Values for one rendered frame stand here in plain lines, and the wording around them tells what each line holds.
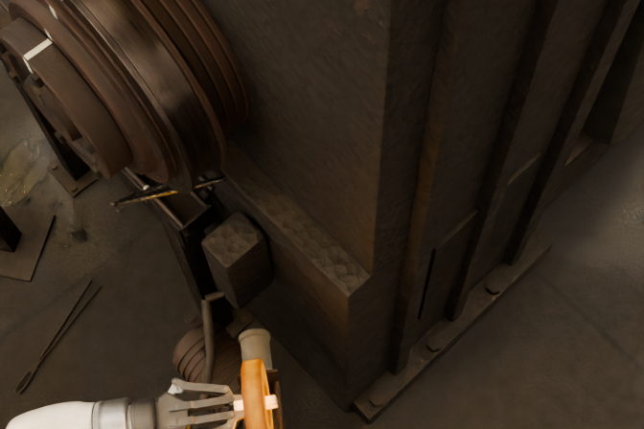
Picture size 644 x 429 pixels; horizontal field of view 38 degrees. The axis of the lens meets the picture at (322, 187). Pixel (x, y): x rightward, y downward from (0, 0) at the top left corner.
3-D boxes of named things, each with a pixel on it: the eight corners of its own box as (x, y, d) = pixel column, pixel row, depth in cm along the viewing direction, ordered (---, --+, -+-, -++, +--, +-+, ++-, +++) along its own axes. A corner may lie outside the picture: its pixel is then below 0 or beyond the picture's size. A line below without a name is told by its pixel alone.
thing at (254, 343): (271, 339, 179) (268, 326, 174) (276, 383, 174) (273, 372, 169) (240, 343, 179) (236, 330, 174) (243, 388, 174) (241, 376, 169)
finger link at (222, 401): (171, 417, 157) (171, 410, 158) (237, 406, 157) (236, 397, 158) (166, 413, 154) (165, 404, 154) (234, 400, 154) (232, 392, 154)
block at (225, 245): (253, 253, 195) (241, 204, 173) (279, 280, 192) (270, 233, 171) (214, 286, 192) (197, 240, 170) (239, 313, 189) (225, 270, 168)
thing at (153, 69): (78, 50, 180) (-4, -134, 137) (237, 212, 164) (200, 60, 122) (50, 70, 178) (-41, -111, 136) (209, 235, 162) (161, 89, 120)
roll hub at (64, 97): (49, 85, 165) (-4, -16, 140) (148, 189, 156) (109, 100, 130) (23, 103, 163) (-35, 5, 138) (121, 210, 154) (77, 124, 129)
